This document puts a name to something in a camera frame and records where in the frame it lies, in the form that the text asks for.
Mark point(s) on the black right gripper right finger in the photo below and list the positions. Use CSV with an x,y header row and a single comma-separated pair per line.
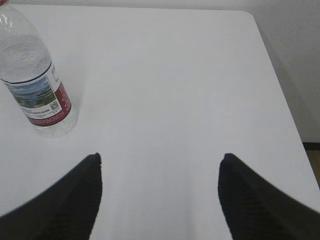
x,y
254,209

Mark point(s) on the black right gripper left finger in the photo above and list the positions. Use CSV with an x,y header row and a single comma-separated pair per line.
x,y
65,211

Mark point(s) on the clear plastic water bottle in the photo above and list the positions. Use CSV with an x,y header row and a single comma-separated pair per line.
x,y
30,75

